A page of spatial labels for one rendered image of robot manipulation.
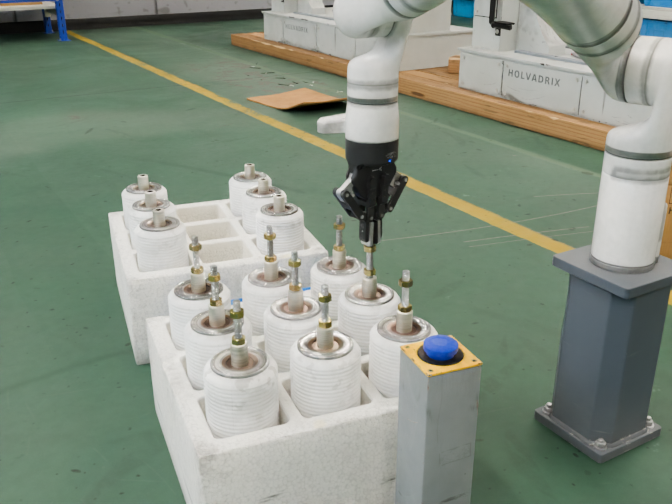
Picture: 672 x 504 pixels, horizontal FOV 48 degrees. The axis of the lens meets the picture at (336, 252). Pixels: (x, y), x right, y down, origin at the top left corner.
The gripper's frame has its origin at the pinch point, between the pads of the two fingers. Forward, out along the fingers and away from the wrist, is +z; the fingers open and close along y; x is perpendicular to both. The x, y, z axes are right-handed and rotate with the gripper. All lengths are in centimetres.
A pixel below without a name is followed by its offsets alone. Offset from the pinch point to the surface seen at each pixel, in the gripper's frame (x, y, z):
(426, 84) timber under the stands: 185, 201, 26
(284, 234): 36.4, 10.0, 13.7
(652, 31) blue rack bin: 228, 483, 25
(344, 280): 7.5, 1.3, 11.0
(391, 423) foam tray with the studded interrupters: -16.7, -10.8, 19.9
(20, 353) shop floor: 63, -36, 35
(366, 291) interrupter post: -0.2, -0.9, 9.5
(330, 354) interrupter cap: -10.2, -15.9, 10.4
